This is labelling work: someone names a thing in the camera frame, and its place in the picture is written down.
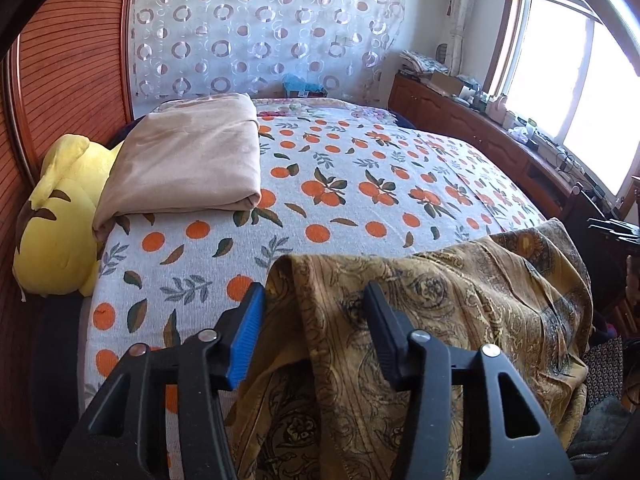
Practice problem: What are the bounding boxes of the wooden headboard panel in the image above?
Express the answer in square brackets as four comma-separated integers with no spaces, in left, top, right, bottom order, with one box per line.
[1,0,132,462]

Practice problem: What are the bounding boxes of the stack of folded cloths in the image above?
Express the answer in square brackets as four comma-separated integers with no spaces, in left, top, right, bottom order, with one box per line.
[399,50,449,76]

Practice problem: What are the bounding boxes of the cardboard box on cabinet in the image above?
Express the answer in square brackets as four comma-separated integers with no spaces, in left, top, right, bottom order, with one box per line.
[428,72,465,96]

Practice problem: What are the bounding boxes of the wooden low cabinet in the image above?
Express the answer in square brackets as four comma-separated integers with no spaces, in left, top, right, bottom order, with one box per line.
[387,71,622,221]

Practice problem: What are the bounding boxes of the orange print white blanket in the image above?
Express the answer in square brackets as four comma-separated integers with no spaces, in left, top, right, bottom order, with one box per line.
[79,105,544,400]

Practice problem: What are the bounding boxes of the yellow plush toy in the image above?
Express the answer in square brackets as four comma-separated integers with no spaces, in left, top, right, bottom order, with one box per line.
[12,133,120,297]

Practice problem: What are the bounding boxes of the floral bed sheet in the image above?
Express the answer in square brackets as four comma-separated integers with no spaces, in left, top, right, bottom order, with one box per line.
[253,98,397,126]

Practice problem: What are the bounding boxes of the white bottle on cabinet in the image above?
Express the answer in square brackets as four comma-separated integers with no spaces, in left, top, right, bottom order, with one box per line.
[486,93,508,125]

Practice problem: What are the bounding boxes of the pink folded pillow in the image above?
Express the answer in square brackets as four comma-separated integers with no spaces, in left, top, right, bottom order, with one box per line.
[92,93,262,240]

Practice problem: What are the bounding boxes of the window with wooden frame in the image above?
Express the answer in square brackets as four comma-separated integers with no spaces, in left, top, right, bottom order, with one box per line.
[490,0,639,209]

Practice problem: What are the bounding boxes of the white circle patterned curtain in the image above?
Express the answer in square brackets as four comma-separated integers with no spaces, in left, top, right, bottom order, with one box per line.
[129,0,405,115]

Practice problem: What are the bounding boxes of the golden brown patterned garment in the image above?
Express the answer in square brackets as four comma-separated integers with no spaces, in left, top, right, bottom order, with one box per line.
[232,220,592,479]

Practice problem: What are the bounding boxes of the teal box behind bed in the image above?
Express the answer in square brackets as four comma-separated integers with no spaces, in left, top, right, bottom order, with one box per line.
[282,74,328,99]

